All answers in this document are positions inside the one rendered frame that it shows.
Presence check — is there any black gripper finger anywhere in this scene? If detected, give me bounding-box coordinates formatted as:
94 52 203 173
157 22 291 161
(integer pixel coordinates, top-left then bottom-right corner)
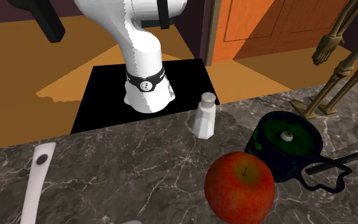
7 0 67 43

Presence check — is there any black robot stand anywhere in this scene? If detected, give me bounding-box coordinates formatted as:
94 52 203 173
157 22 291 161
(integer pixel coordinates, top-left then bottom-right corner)
70 58 221 135

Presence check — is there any white salt shaker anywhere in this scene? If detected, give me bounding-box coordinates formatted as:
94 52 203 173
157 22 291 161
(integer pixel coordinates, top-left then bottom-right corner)
191 92 217 140

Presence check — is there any orange wooden door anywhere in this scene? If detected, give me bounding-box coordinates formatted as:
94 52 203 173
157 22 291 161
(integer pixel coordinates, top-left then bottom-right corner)
205 0 350 67

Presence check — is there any red apple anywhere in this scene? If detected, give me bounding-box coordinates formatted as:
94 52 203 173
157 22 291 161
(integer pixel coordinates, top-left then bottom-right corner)
203 151 277 224

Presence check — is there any black green eyeball mug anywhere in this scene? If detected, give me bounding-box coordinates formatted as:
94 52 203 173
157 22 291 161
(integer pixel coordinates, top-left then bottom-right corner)
244 110 353 194

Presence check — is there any brass human figure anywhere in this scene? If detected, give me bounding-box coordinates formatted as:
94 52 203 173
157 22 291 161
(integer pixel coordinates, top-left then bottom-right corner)
289 0 358 120

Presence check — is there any white spatula handle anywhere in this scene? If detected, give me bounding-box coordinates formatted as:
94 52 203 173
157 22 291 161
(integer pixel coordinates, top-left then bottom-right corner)
19 142 57 224

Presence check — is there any black utensil handle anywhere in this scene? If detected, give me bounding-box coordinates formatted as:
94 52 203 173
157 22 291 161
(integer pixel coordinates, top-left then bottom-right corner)
305 145 358 176

